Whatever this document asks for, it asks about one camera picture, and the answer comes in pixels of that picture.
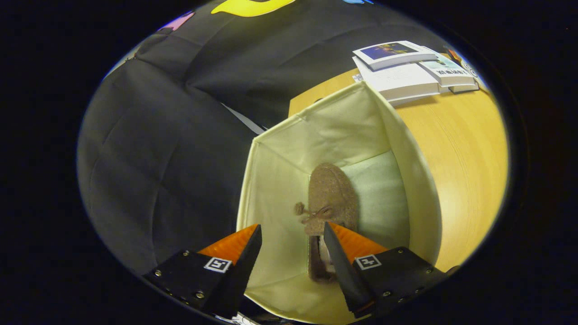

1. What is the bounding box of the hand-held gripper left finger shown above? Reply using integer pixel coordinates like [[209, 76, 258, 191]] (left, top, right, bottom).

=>
[[143, 223, 264, 320]]

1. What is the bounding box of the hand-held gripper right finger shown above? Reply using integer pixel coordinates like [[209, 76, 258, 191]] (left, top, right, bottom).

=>
[[322, 221, 449, 319]]

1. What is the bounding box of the brown fuzzy shoe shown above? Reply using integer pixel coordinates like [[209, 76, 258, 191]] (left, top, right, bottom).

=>
[[294, 162, 360, 284]]

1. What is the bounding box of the green fabric storage box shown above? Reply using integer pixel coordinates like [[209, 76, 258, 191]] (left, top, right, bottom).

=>
[[236, 80, 443, 325]]

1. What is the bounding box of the black backdrop cloth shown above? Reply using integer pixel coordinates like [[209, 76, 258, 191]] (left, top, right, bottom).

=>
[[77, 0, 452, 277]]

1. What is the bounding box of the plain white book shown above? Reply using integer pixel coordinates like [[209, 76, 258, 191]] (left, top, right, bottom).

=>
[[352, 56, 441, 107]]

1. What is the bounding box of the black book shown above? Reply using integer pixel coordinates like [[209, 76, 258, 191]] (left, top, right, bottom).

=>
[[449, 81, 480, 94]]

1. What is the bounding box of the book with blue picture cover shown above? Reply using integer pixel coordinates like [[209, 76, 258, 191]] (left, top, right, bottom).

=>
[[352, 40, 438, 71]]

